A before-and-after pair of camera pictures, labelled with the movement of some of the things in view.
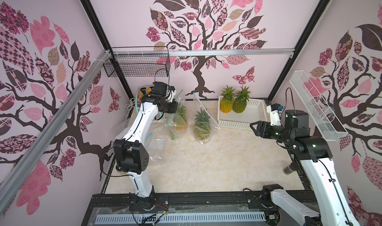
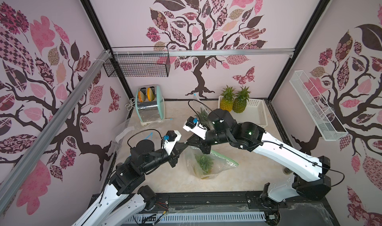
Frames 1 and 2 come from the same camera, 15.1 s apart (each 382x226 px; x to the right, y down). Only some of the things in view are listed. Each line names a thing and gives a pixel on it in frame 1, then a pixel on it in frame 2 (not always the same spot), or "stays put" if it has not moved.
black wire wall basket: x=138 y=64 stays put
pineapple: x=180 y=122 to x=204 y=166
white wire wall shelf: x=331 y=127 stays put
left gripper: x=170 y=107 to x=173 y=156
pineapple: x=239 y=102 stays put
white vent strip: x=179 y=217 stays put
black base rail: x=192 y=203 stays put
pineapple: x=226 y=102 stays put
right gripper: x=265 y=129 to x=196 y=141
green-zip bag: x=177 y=122 to x=206 y=166
